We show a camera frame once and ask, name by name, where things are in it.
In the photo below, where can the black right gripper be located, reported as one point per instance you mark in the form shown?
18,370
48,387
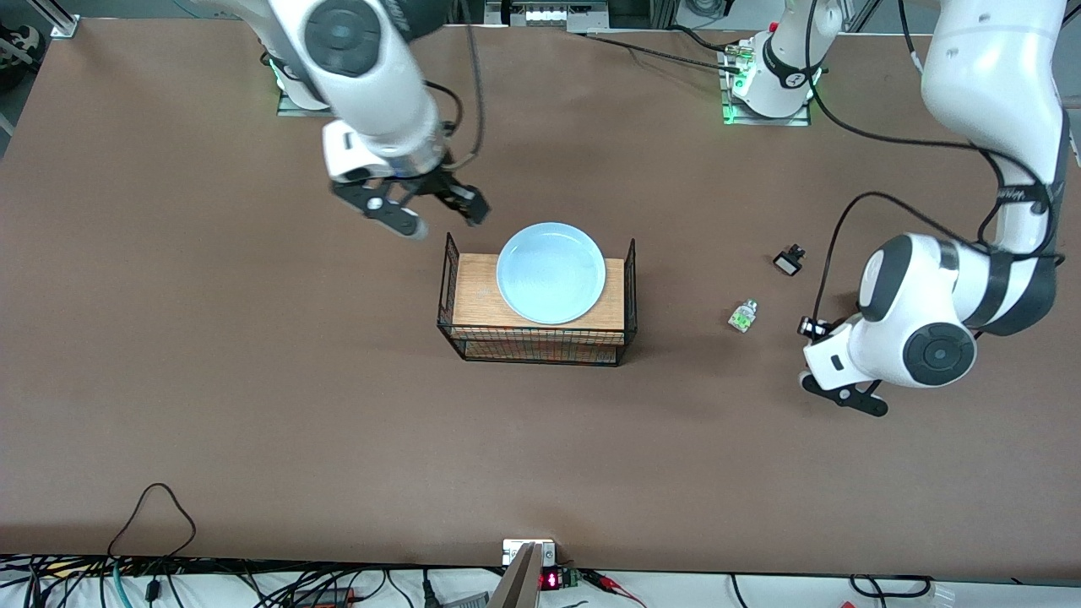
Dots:
437,187

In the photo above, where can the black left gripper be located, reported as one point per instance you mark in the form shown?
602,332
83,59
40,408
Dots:
812,327

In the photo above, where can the light blue plate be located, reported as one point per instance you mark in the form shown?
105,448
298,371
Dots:
551,273

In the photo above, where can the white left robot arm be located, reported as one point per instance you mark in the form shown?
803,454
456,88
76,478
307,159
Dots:
988,84

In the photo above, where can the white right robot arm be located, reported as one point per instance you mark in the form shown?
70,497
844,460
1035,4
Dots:
363,76

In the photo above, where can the green white contact block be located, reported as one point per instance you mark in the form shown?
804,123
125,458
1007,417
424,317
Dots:
743,317

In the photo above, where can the wooden board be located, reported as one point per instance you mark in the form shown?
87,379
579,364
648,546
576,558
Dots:
477,295

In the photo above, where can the silver power strip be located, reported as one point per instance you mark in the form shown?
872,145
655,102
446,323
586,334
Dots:
549,15

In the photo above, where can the red probe clip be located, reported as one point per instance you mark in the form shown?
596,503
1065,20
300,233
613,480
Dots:
612,584

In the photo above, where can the red digit display module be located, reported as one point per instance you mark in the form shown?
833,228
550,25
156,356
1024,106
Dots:
553,579

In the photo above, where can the black power adapter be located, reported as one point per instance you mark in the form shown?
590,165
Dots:
325,596

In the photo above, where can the black white round object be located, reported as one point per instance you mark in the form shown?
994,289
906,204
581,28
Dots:
21,51

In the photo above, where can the small black switch part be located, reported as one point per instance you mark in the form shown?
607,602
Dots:
789,261

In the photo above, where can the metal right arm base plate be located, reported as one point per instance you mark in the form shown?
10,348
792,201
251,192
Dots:
291,105

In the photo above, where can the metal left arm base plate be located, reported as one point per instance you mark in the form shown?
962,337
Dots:
764,121

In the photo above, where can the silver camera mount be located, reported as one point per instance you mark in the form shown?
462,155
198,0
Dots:
524,574

